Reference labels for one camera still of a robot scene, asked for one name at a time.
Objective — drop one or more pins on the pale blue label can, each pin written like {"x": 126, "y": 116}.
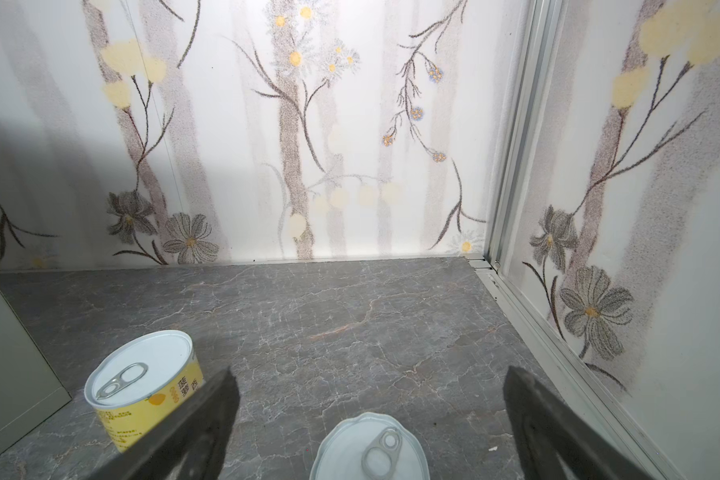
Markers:
{"x": 370, "y": 446}

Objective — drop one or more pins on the aluminium corner frame right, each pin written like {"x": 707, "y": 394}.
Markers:
{"x": 575, "y": 382}

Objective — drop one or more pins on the grey metal cabinet box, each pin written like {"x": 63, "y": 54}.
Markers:
{"x": 30, "y": 391}

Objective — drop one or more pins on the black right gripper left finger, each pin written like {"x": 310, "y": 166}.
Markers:
{"x": 193, "y": 438}

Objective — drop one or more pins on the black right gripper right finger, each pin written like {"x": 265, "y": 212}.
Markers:
{"x": 552, "y": 441}

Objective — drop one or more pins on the yellow label can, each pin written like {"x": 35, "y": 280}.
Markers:
{"x": 138, "y": 385}

